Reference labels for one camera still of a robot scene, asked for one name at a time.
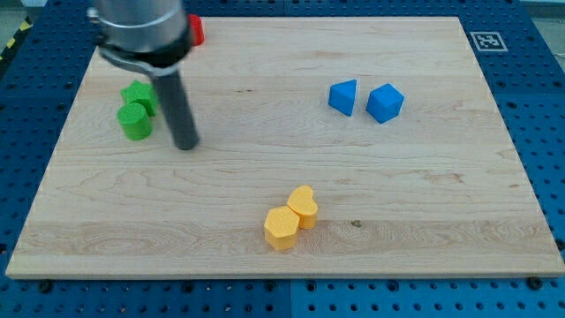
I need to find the blue cube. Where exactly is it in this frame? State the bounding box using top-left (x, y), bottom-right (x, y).
top-left (365, 83), bottom-right (404, 124)

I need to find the yellow heart block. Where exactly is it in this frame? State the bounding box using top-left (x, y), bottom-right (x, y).
top-left (287, 185), bottom-right (319, 229)

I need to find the wooden board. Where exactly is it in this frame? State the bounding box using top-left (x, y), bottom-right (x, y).
top-left (6, 17), bottom-right (564, 280)

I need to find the yellow hexagon block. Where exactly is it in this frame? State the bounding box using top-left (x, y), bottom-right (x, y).
top-left (264, 206), bottom-right (300, 250)

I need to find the blue triangular prism block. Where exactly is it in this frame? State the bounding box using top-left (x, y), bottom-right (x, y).
top-left (328, 79), bottom-right (358, 117)

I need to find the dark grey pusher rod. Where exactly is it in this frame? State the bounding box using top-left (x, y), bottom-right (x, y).
top-left (151, 71), bottom-right (200, 150)

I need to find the green cylinder block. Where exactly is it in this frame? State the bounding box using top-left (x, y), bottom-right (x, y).
top-left (117, 102), bottom-right (153, 140)

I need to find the red block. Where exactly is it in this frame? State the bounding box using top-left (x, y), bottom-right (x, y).
top-left (188, 14), bottom-right (205, 46)

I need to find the green star block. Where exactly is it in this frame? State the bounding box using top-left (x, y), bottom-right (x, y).
top-left (120, 79), bottom-right (159, 117)

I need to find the white fiducial marker tag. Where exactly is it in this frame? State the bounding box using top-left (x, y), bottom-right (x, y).
top-left (470, 31), bottom-right (508, 52)

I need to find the black yellow hazard tape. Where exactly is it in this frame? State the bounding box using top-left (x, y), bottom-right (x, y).
top-left (1, 16), bottom-right (34, 64)

